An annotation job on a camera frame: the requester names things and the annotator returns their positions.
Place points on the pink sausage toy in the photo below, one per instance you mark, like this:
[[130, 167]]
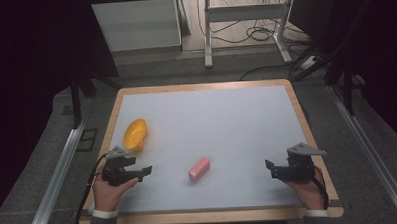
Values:
[[199, 169]]

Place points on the white table mat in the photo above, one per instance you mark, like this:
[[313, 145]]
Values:
[[207, 148]]

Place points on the person's left sleeve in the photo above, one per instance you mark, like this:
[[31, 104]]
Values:
[[103, 220]]

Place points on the white power strip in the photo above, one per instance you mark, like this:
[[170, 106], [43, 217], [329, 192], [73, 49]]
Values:
[[310, 62]]

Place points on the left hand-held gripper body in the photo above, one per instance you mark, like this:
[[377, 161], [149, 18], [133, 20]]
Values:
[[116, 170]]

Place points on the grey cabinet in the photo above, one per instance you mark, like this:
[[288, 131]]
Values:
[[136, 25]]

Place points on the aluminium rail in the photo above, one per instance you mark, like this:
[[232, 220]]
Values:
[[374, 156], [55, 183]]

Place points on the person's left hand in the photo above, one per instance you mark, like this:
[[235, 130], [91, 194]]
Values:
[[109, 193]]

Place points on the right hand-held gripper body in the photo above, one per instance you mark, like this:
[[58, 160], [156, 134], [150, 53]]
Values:
[[298, 163]]

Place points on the black stand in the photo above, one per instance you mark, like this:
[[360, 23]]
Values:
[[347, 83], [77, 96]]

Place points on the white metal desk frame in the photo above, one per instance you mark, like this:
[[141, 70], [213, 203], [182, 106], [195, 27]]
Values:
[[246, 13]]

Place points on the yellow plastic bowl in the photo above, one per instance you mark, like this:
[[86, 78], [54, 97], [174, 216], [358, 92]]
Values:
[[135, 134]]

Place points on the person's right sleeve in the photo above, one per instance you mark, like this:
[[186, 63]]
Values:
[[318, 218]]

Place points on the person's sleeve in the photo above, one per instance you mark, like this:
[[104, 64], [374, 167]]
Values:
[[318, 218], [103, 220]]

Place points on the person's right hand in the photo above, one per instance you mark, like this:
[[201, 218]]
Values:
[[307, 193]]

